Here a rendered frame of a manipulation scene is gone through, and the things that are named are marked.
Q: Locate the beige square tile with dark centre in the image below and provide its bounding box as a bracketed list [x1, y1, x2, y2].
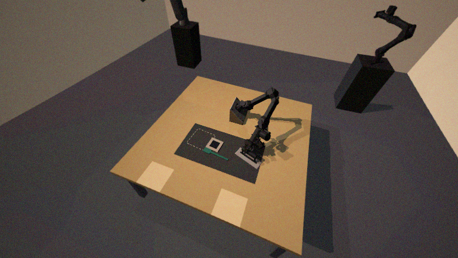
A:
[205, 138, 224, 152]

